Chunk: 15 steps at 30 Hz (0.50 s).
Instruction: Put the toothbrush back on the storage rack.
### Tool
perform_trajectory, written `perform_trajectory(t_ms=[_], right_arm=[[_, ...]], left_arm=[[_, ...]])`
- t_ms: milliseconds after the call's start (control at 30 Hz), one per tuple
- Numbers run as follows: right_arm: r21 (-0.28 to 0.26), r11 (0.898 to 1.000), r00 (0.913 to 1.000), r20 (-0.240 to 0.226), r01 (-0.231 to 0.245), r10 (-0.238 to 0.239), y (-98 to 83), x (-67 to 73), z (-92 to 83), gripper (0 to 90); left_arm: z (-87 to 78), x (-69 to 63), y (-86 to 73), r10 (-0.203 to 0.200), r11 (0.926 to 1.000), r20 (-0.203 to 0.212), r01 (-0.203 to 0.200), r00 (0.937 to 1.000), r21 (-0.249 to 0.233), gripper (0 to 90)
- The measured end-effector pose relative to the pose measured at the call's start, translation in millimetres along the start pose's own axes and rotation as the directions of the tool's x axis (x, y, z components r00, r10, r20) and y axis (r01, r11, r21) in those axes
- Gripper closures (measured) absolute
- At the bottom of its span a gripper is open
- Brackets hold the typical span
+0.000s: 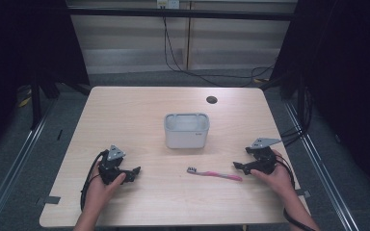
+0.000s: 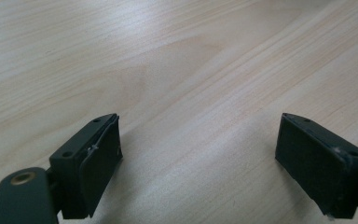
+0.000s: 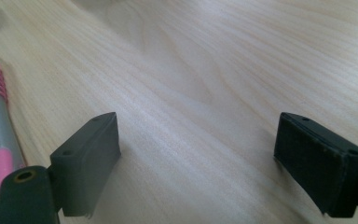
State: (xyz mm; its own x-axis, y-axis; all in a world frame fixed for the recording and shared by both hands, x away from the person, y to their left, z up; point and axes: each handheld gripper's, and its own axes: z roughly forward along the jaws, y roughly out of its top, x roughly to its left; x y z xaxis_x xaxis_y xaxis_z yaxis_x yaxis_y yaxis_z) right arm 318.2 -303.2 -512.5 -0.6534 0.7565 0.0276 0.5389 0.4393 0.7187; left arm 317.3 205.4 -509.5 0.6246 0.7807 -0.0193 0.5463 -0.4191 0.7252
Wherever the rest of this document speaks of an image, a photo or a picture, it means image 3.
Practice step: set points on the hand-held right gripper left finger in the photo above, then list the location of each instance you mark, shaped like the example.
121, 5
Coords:
84, 161

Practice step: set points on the pink and grey toothbrush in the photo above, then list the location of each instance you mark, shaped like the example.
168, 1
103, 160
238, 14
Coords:
0, 124

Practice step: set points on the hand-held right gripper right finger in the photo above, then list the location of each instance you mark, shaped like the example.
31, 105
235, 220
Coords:
317, 168

